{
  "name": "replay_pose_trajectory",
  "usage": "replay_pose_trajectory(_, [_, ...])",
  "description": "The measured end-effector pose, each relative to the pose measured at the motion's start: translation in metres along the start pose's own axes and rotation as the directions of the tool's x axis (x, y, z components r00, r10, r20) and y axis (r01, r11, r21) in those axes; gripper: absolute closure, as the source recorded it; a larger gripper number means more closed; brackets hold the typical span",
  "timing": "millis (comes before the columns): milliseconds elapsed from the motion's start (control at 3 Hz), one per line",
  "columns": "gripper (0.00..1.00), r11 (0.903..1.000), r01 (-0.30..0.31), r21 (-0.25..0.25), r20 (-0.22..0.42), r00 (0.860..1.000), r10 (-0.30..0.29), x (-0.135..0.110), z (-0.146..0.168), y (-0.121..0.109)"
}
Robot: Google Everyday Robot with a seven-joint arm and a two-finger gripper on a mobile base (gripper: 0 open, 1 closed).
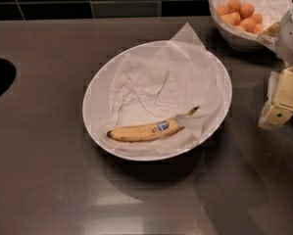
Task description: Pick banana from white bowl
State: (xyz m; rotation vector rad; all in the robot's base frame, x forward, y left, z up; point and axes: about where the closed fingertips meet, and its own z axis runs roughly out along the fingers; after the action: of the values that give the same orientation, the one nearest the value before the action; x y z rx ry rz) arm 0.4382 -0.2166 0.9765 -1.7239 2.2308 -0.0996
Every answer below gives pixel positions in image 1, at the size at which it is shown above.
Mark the large white bowl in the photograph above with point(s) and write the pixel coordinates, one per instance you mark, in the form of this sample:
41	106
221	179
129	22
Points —
96	105

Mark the white paper bowl liner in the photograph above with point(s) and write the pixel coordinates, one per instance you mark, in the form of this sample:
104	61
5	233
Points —
178	78

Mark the yellow banana with sticker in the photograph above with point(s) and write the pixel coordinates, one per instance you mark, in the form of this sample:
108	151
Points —
145	132

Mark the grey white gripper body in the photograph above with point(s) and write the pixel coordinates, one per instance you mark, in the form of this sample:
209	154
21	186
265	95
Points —
291	38

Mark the white paper under oranges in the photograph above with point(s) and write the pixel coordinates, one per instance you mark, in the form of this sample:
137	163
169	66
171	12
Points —
241	21

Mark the small white bowl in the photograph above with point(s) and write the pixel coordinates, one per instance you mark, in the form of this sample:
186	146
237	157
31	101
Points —
271	10

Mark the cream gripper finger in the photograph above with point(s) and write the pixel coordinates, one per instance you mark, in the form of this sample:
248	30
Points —
278	109
268	37

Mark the orange fruit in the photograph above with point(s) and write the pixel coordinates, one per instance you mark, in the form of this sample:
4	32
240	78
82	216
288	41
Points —
257	18
222	10
246	10
249	24
258	29
232	18
233	6

